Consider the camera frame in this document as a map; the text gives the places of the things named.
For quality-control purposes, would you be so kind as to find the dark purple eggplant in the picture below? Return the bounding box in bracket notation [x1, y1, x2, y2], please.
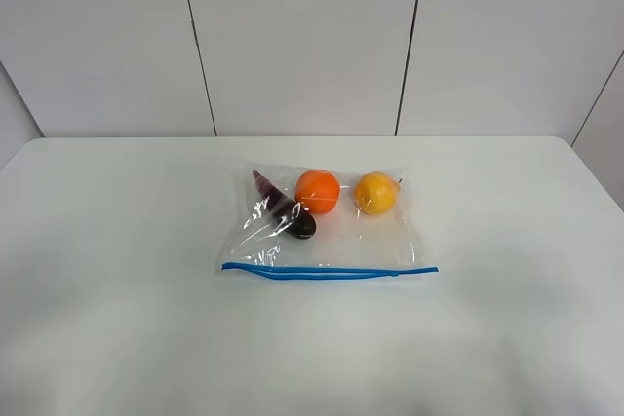
[252, 170, 317, 240]

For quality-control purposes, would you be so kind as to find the clear zip bag blue seal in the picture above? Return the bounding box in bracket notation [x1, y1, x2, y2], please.
[216, 164, 437, 281]

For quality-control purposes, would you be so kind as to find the orange fruit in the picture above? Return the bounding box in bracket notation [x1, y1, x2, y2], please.
[294, 170, 340, 214]

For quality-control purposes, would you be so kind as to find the yellow pear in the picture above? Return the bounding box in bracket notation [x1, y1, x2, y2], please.
[353, 171, 403, 215]

